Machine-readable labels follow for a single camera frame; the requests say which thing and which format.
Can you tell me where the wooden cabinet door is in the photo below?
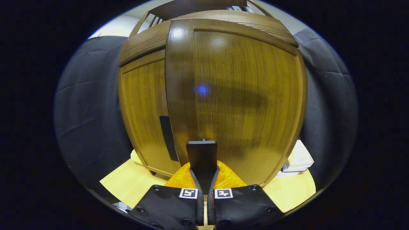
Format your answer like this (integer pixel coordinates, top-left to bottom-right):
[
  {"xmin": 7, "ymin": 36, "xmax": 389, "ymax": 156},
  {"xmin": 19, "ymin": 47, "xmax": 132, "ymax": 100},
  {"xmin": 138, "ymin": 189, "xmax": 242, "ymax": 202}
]
[
  {"xmin": 118, "ymin": 50, "xmax": 181, "ymax": 178},
  {"xmin": 165, "ymin": 19, "xmax": 309, "ymax": 187}
]

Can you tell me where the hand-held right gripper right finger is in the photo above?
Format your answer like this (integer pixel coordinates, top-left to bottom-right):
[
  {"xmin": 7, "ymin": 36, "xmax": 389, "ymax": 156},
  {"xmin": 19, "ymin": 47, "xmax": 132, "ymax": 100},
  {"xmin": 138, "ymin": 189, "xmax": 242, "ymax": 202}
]
[{"xmin": 207, "ymin": 160, "xmax": 285, "ymax": 229}]

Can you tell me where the black door handle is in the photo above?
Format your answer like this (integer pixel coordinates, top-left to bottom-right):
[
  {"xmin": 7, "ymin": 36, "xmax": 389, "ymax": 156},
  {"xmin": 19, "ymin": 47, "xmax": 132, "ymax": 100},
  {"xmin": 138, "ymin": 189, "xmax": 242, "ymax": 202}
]
[
  {"xmin": 159, "ymin": 116, "xmax": 179, "ymax": 162},
  {"xmin": 186, "ymin": 139, "xmax": 218, "ymax": 192}
]

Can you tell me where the wooden cabinet drawer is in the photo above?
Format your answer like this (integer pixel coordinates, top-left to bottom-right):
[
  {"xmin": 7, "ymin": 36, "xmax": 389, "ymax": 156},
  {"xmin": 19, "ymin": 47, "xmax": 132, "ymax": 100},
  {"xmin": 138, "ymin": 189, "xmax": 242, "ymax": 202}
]
[{"xmin": 119, "ymin": 10, "xmax": 299, "ymax": 67}]

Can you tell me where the wooden double-door shoe cabinet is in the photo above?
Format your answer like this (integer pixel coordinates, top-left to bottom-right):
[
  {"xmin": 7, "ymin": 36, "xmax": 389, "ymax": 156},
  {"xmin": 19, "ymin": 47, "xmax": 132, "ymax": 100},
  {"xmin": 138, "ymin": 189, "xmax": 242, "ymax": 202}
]
[{"xmin": 118, "ymin": 0, "xmax": 309, "ymax": 189}]

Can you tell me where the black backdrop cloth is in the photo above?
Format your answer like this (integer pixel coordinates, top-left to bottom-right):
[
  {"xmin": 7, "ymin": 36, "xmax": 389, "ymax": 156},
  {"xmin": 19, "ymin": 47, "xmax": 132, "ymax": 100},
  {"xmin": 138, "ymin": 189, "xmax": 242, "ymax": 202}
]
[{"xmin": 54, "ymin": 28, "xmax": 358, "ymax": 205}]

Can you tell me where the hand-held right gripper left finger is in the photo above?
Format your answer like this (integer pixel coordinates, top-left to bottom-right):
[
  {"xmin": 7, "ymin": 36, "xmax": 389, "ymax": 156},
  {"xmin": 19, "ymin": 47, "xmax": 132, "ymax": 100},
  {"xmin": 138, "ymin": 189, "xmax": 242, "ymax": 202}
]
[{"xmin": 128, "ymin": 161, "xmax": 205, "ymax": 230}]

